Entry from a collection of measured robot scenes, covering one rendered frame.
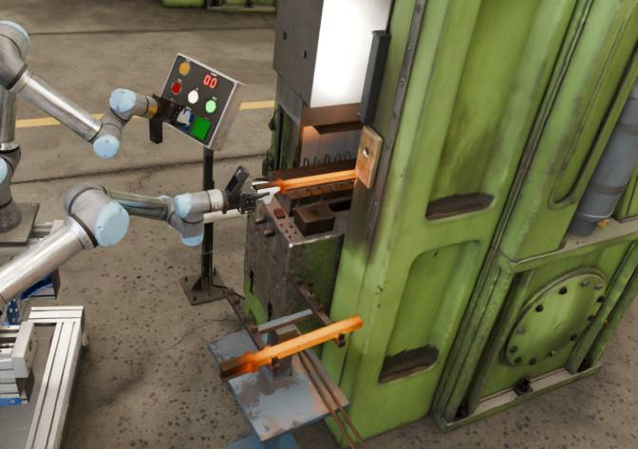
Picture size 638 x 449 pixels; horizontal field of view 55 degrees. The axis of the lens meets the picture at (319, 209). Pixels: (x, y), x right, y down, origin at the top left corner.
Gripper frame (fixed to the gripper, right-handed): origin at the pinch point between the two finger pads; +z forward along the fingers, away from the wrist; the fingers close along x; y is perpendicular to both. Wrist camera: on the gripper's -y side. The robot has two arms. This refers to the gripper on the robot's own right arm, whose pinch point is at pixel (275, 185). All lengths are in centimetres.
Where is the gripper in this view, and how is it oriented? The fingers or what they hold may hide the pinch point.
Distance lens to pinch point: 214.3
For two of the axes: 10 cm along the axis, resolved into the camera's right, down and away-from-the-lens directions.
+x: 4.4, 5.7, -7.0
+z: 8.9, -1.6, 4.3
